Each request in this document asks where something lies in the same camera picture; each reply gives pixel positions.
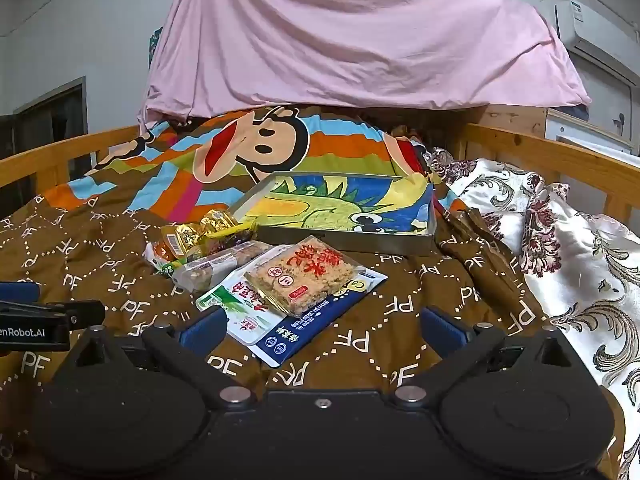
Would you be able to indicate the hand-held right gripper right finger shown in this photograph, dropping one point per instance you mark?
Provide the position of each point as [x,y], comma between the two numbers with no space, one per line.
[442,329]

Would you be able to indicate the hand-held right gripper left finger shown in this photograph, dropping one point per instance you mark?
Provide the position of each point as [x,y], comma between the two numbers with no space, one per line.
[202,332]

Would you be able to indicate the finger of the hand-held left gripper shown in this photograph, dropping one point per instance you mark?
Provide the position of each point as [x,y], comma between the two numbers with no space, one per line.
[80,311]
[20,292]

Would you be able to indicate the white green snack packet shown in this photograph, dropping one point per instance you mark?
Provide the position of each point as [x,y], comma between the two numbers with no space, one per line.
[240,312]

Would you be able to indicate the clear oat bar packet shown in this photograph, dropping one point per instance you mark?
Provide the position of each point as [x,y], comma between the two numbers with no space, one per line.
[215,266]

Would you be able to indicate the clear packet with red label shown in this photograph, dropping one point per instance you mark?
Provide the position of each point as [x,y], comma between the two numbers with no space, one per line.
[156,255]

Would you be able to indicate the clear wrapper with dark candy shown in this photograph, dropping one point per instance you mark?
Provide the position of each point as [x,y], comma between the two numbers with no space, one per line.
[230,245]

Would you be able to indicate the yellow biscuit packet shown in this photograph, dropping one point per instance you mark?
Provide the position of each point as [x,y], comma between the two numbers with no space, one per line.
[240,232]

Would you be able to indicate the rice cracker packet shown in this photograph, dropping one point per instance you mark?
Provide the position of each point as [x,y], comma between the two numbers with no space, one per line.
[300,280]

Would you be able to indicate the blue white snack packet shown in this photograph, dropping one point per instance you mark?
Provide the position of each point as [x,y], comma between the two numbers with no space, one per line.
[325,327]

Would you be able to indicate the metal tray with dinosaur drawing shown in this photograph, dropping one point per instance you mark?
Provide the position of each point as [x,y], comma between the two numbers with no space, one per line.
[325,205]

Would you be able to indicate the cartoon monkey printed blanket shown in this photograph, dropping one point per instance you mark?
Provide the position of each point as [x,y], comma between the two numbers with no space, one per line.
[125,260]

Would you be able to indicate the floral satin quilt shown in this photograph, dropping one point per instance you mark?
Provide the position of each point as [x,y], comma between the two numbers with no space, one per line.
[575,240]

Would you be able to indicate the dark framed window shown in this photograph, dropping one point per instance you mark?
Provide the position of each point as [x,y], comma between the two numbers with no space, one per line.
[55,110]

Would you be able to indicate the white cabinet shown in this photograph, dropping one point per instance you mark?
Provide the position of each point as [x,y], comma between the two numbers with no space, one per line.
[585,127]

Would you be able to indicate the pink bed sheet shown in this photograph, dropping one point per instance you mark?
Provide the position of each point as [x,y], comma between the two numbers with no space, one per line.
[350,35]

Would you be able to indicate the white air conditioner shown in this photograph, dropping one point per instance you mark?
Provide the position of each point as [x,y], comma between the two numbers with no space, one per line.
[600,30]

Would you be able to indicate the wooden bed frame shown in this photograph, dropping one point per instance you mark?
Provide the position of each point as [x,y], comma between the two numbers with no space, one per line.
[525,147]

